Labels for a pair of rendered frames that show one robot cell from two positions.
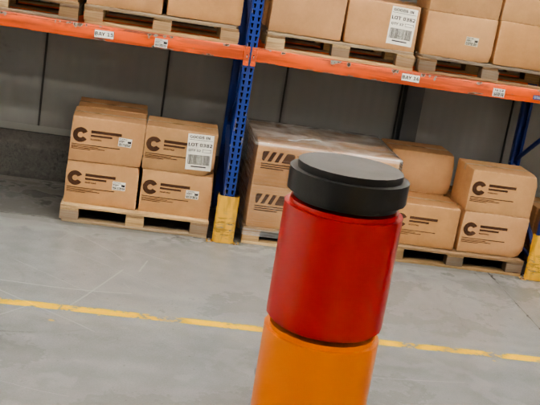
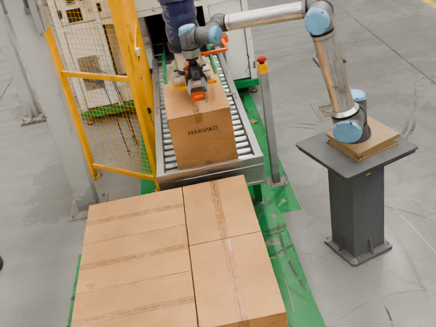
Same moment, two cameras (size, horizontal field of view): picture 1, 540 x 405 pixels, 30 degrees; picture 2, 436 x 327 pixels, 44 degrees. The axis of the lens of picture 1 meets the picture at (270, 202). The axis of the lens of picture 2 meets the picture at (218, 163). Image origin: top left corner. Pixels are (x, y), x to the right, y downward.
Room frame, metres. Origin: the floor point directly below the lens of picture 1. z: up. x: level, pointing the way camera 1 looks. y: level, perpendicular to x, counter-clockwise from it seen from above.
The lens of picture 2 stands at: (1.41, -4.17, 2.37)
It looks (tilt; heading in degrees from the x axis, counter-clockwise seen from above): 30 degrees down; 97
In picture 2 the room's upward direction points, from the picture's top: 11 degrees counter-clockwise
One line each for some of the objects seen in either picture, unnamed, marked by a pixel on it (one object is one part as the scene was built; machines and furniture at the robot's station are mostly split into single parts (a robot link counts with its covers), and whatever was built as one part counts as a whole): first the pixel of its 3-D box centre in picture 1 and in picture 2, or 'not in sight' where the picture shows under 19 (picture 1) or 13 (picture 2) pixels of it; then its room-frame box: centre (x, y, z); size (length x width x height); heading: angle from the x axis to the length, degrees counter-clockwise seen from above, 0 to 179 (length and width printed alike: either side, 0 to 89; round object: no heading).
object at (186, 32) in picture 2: not in sight; (188, 37); (1.05, -1.41, 1.52); 0.10 x 0.09 x 0.12; 163
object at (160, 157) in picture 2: not in sight; (159, 114); (0.51, -0.10, 0.50); 2.31 x 0.05 x 0.19; 98
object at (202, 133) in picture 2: not in sight; (199, 121); (0.94, -0.84, 0.75); 0.60 x 0.40 x 0.40; 99
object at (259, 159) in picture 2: not in sight; (210, 169); (1.00, -1.21, 0.58); 0.70 x 0.03 x 0.06; 8
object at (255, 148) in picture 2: not in sight; (235, 99); (1.16, -0.01, 0.50); 2.31 x 0.05 x 0.19; 98
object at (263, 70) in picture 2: not in sight; (269, 126); (1.42, -0.57, 0.50); 0.07 x 0.07 x 1.00; 8
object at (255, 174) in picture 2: not in sight; (213, 182); (1.00, -1.21, 0.47); 0.70 x 0.03 x 0.15; 8
